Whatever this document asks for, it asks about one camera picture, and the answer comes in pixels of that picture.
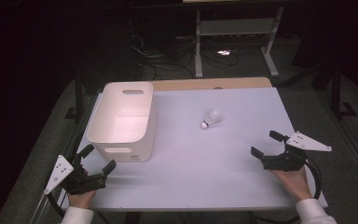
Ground wooden table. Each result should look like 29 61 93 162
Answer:
150 77 273 91

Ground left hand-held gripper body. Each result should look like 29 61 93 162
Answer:
44 154 108 196

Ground person's left hand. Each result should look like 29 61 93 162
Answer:
66 189 99 209

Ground white shuttlecock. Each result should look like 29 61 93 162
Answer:
200 108 223 130

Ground white table cover board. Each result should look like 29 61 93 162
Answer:
60 87 329 213

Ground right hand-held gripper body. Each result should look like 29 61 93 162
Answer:
260 131 333 172

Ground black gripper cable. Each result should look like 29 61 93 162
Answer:
46 192 68 219
304 160 324 201

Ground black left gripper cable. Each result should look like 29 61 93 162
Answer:
46 192 68 219

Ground person's right hand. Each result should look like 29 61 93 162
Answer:
270 164 313 203

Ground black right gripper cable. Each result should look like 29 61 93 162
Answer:
304 160 324 201

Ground white plastic storage bin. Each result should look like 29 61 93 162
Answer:
86 81 158 163

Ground white metal desk frame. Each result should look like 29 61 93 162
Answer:
194 6 284 78

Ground black floor cables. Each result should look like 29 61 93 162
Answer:
130 34 241 80

